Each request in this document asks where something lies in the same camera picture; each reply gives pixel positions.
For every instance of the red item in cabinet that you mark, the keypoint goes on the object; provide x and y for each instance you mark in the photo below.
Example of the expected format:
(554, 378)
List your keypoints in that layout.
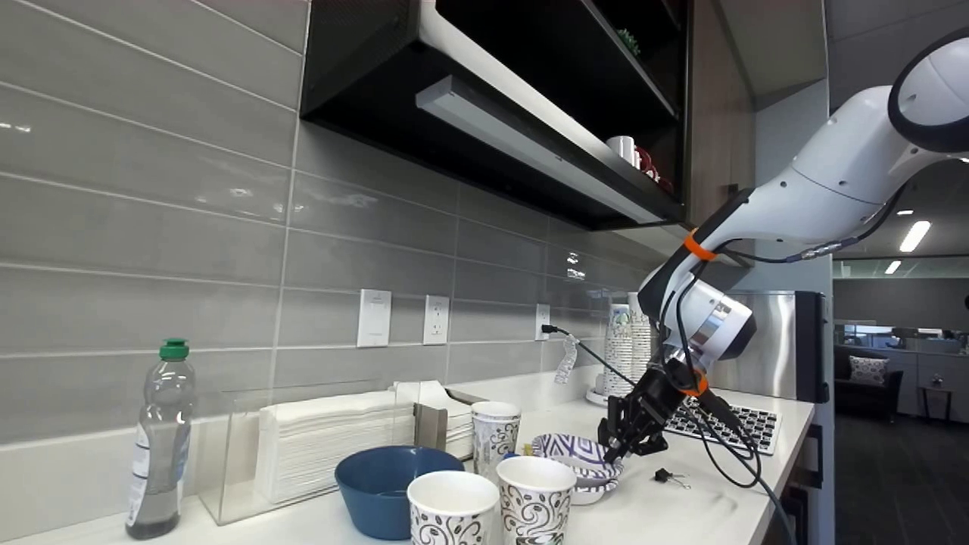
(653, 167)

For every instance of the clear acrylic napkin holder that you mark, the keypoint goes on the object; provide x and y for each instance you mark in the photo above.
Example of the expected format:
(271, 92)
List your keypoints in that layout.
(229, 463)

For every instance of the ceiling light panel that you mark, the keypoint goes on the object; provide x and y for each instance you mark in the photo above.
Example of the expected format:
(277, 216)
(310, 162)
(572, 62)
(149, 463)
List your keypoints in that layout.
(914, 235)

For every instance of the tall paper cup stack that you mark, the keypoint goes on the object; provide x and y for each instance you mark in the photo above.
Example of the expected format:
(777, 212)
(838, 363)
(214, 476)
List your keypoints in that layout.
(638, 353)
(619, 344)

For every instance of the white wall outlet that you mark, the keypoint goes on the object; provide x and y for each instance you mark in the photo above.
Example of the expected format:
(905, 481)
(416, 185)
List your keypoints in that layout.
(433, 319)

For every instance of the clear bottle with green cap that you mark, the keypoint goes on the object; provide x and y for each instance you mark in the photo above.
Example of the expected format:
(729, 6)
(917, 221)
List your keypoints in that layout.
(161, 440)

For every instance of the grey napkin holder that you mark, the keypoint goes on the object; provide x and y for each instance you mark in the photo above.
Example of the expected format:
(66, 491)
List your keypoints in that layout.
(428, 424)

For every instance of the white napkins in clear holder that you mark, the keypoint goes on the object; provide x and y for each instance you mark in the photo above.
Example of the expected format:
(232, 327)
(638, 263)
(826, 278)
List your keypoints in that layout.
(333, 442)

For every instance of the black wall cabinet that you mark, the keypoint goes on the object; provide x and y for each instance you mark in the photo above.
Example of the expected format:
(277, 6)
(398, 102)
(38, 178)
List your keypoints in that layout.
(503, 62)

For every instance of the black binder clip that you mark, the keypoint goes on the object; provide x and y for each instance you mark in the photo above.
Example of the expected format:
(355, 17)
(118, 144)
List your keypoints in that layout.
(661, 473)

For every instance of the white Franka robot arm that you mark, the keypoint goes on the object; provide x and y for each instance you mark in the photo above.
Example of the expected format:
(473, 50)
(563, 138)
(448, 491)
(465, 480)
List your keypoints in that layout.
(838, 184)

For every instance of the dark armchair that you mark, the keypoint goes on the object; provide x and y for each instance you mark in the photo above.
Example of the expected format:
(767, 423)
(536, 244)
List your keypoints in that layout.
(867, 381)

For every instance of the solid blue bowl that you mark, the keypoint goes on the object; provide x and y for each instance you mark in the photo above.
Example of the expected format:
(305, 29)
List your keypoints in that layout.
(384, 488)

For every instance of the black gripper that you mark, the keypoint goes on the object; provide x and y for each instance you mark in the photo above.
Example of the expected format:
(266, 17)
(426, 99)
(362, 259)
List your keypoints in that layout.
(661, 395)

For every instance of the white mug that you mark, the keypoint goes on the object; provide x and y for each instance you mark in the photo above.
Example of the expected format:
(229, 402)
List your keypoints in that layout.
(625, 148)

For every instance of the black patterned paper cup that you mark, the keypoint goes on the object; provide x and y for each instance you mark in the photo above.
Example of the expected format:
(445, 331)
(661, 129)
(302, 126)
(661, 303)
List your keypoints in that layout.
(496, 435)
(533, 499)
(453, 511)

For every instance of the under-cabinet light strip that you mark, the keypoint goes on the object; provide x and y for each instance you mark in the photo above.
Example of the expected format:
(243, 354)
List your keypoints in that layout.
(525, 141)

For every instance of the white outlet with plug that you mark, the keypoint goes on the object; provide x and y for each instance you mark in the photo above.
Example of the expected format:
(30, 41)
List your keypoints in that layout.
(541, 316)

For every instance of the white napkins in grey holder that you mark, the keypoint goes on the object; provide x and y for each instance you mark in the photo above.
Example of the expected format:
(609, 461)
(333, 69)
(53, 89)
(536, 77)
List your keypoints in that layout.
(444, 397)

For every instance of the white light switch plate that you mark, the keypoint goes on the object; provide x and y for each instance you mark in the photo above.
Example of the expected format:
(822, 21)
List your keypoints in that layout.
(375, 316)

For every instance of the stainless steel appliance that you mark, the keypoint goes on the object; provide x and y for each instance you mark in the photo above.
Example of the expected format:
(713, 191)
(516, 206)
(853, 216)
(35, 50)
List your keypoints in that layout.
(777, 344)

